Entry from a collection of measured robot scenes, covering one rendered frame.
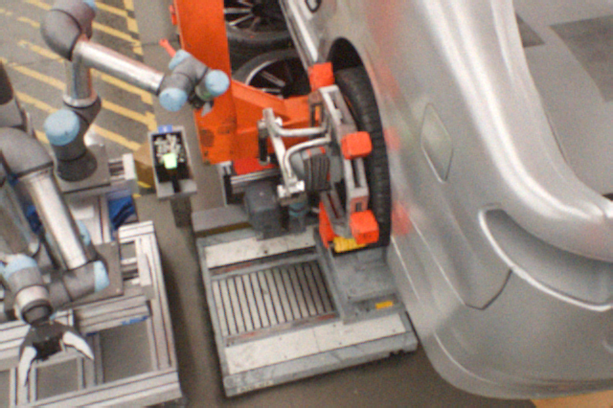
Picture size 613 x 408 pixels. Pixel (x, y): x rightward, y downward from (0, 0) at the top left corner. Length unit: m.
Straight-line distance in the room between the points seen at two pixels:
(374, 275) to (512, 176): 1.57
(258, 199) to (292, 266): 0.40
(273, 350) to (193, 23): 1.36
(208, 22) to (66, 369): 1.44
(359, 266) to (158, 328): 0.89
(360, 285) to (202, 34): 1.22
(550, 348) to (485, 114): 0.57
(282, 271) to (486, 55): 1.81
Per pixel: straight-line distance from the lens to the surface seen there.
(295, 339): 2.88
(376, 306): 2.86
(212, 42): 2.51
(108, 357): 2.80
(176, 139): 2.99
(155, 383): 2.68
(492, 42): 1.56
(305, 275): 3.13
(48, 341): 1.66
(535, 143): 1.42
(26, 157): 1.80
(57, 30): 2.17
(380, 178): 2.15
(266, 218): 2.93
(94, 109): 2.53
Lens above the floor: 2.60
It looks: 50 degrees down
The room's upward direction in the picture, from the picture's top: straight up
